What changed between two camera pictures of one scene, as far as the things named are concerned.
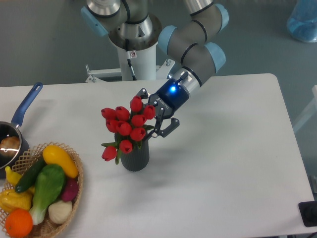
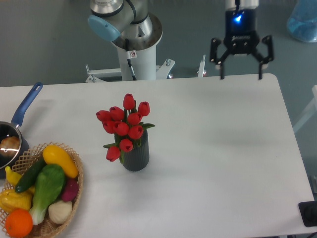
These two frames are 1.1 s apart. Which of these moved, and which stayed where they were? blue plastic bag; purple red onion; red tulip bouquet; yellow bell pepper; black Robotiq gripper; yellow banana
Moved: black Robotiq gripper; red tulip bouquet
Stayed: purple red onion; yellow banana; blue plastic bag; yellow bell pepper
